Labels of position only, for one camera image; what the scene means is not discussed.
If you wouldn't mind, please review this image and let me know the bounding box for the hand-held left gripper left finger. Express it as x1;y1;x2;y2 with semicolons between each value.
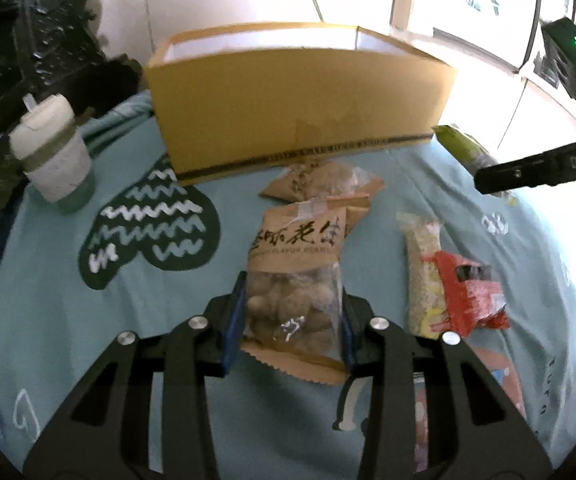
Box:
22;270;249;480

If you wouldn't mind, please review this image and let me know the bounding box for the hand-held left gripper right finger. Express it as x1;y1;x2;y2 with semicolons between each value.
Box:
340;287;554;480

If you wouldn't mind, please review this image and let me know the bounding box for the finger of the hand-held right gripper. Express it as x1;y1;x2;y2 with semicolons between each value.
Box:
474;152;556;196

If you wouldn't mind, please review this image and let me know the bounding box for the green snack packet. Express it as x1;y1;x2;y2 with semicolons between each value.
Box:
433;125;519;206

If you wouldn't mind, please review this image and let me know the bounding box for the brown peanut packet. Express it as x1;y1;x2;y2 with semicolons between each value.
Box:
240;197;371;386

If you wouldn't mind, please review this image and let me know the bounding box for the yellow cardboard box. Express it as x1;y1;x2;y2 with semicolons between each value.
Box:
142;22;459;186

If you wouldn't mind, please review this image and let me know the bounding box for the clear grain bar packet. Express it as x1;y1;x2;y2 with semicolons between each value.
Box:
395;211;451;338

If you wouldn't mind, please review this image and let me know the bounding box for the red snack packet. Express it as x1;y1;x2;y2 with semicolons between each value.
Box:
433;251;511;338

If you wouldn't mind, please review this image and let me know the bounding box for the teal printed cloth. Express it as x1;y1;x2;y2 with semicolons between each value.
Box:
0;87;576;480

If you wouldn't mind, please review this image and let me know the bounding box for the brown kraft snack packet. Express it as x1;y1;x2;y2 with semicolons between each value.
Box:
259;160;386;203

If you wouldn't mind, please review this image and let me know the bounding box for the brown cardboard piece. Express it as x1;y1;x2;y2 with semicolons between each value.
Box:
389;0;421;28

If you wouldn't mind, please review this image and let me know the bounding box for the white lidded cup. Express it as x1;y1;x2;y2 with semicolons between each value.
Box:
8;92;96;213

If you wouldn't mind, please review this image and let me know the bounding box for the dark carved wooden furniture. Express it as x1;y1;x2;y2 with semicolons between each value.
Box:
0;0;143;171

